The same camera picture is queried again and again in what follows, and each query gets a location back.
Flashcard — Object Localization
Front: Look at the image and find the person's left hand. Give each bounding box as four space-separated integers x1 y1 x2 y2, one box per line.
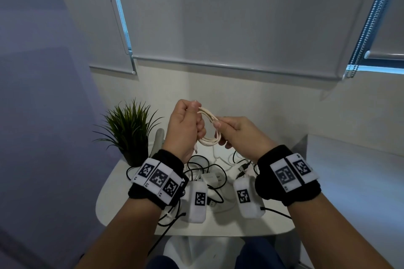
162 99 206 164

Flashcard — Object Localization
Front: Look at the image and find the person's right hand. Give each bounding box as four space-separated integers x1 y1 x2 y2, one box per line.
213 116 278 164

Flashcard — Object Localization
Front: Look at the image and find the pile of cables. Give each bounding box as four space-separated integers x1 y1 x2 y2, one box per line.
126 145 263 228

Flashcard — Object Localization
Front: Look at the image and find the beige charging cable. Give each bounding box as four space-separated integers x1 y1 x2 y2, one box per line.
193 106 222 154

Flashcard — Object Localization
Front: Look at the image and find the person's left forearm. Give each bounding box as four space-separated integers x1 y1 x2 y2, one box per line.
74 198 163 269

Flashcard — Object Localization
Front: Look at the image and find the person's right forearm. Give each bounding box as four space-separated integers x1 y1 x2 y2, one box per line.
289 191 395 269

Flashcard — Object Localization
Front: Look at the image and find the person's right leg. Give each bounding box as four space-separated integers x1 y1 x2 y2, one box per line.
239 236 286 269

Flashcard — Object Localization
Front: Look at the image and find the person's leg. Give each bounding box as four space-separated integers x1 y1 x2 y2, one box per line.
239 236 286 269
146 255 181 269

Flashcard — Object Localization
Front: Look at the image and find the person's left leg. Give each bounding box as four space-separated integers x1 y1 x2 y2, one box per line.
146 255 181 269

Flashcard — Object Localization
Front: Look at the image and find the grey oblong device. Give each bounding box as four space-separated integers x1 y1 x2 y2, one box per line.
151 128 165 156

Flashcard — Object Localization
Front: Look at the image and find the black wristband with marker tags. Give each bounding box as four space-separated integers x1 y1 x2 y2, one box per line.
128 149 189 211
254 145 322 207

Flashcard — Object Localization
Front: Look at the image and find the white charger adapter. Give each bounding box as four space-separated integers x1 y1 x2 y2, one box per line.
201 172 219 190

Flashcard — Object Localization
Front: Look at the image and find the green plant in black pot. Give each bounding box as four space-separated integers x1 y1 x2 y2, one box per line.
93 99 164 168

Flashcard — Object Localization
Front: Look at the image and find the wide white roller blind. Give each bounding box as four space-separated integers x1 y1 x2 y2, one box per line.
106 0 395 81

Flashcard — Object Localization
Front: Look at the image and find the thin black camera cord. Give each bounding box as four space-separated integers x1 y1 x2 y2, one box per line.
259 206 292 219
146 212 187 257

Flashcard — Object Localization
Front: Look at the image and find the metal bead chain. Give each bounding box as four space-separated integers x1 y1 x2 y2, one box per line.
344 0 400 79

